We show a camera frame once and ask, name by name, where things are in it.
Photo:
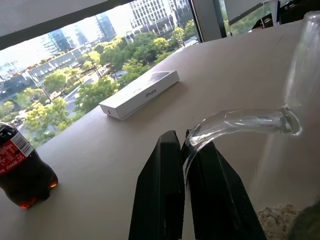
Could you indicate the white iPhone box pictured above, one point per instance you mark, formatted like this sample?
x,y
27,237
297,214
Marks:
x,y
142,96

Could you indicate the cola bottle with red label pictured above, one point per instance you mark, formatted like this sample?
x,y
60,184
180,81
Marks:
x,y
22,172

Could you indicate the clear glass mug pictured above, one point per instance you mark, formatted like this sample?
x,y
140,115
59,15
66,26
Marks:
x,y
250,119

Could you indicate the oatmeal flakes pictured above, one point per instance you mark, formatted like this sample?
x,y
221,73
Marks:
x,y
275,220

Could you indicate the dark green spoon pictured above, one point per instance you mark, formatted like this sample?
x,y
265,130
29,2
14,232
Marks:
x,y
306,222

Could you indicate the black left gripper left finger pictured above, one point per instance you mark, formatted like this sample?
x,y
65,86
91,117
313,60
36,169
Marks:
x,y
157,190

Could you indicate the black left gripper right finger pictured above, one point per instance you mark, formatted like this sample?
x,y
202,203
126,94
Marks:
x,y
220,200

